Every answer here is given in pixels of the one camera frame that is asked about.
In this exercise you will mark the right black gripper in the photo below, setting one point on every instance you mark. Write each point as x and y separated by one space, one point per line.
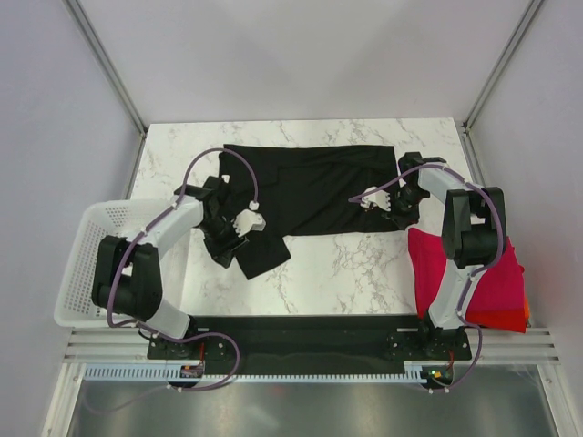
403 220

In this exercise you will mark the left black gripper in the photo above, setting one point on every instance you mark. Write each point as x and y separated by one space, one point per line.
223 252

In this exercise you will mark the black t shirt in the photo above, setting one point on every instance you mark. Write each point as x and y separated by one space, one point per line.
303 192

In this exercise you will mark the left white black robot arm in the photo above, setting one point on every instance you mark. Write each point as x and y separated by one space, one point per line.
128 278

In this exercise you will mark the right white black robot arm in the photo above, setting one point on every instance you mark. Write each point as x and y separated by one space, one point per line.
473 235

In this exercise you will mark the magenta folded t shirt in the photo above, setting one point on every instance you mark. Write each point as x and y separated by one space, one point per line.
501 288

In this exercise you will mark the white plastic basket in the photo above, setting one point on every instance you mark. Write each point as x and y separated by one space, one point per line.
119 218

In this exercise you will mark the orange folded t shirt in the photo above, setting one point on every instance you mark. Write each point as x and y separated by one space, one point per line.
526 308

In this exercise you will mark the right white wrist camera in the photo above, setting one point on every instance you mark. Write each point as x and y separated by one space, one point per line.
373 197

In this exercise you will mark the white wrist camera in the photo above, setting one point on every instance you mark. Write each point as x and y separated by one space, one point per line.
249 220
373 197

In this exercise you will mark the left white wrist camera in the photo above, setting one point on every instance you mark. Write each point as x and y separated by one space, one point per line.
249 220

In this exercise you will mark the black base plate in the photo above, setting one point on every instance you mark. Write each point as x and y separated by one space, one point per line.
315 343

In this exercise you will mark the aluminium rail profile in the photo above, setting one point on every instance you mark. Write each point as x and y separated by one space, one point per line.
124 345

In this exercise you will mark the white slotted cable duct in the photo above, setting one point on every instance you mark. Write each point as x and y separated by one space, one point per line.
176 372

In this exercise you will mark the right aluminium frame post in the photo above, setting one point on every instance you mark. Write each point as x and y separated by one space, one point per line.
512 45

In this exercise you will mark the aluminium frame post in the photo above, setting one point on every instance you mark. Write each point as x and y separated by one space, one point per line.
512 45
98 49

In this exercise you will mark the left aluminium frame post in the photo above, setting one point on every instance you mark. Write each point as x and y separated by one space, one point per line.
98 49

